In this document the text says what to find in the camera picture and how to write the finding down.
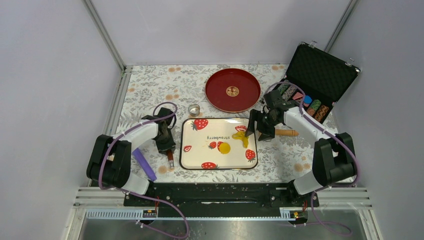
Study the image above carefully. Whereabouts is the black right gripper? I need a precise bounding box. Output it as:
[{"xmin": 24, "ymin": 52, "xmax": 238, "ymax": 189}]
[{"xmin": 244, "ymin": 108, "xmax": 281, "ymax": 142}]

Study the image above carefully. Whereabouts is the metal scraper wooden handle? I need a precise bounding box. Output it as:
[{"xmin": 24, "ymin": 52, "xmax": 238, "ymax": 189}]
[{"xmin": 166, "ymin": 149, "xmax": 175, "ymax": 170}]

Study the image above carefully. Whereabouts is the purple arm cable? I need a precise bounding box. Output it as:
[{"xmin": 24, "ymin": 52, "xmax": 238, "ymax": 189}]
[
  {"xmin": 97, "ymin": 101, "xmax": 191, "ymax": 240},
  {"xmin": 263, "ymin": 81, "xmax": 361, "ymax": 237}
]

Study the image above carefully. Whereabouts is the round yellow dough wrapper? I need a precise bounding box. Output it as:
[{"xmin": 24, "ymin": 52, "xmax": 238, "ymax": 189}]
[{"xmin": 218, "ymin": 142, "xmax": 231, "ymax": 154}]

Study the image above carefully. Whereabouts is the strawberry print rectangular tray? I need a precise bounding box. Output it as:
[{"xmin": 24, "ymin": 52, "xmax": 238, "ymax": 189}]
[{"xmin": 179, "ymin": 118, "xmax": 258, "ymax": 170}]

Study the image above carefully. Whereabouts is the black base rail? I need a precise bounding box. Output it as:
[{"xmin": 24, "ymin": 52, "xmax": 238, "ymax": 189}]
[{"xmin": 123, "ymin": 182, "xmax": 320, "ymax": 219}]

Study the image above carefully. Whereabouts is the clear tape roll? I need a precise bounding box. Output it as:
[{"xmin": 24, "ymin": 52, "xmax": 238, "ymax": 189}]
[{"xmin": 188, "ymin": 104, "xmax": 201, "ymax": 117}]

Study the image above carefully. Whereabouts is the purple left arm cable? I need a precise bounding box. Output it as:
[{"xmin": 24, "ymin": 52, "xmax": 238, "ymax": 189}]
[{"xmin": 97, "ymin": 101, "xmax": 191, "ymax": 240}]

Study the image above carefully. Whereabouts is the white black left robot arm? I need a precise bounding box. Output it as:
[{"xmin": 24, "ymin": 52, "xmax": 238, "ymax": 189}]
[{"xmin": 86, "ymin": 107, "xmax": 176, "ymax": 206}]

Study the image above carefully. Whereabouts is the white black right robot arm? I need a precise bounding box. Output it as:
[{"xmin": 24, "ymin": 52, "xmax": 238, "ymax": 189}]
[{"xmin": 245, "ymin": 90, "xmax": 360, "ymax": 206}]

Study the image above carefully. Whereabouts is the wooden dough roller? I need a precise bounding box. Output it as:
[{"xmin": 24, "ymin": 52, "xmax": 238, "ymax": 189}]
[{"xmin": 275, "ymin": 129, "xmax": 299, "ymax": 137}]

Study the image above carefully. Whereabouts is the black poker chip case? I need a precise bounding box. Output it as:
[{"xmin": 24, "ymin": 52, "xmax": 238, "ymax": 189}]
[{"xmin": 282, "ymin": 42, "xmax": 361, "ymax": 124}]

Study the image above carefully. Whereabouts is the yellow dough piece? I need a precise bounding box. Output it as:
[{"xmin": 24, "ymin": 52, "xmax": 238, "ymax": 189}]
[{"xmin": 231, "ymin": 131, "xmax": 249, "ymax": 149}]

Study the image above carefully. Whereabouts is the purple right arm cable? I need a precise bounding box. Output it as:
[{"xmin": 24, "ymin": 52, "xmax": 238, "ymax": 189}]
[{"xmin": 263, "ymin": 81, "xmax": 361, "ymax": 237}]

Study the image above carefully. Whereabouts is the blue poker chip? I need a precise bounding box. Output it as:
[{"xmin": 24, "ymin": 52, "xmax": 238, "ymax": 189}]
[{"xmin": 303, "ymin": 95, "xmax": 313, "ymax": 106}]

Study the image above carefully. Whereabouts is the purple cylindrical tool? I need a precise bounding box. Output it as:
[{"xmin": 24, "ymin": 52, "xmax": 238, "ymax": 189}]
[{"xmin": 132, "ymin": 148, "xmax": 157, "ymax": 182}]

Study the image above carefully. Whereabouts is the round red lacquer tray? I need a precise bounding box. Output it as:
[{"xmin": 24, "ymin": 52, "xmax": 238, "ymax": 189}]
[{"xmin": 204, "ymin": 68, "xmax": 261, "ymax": 113}]

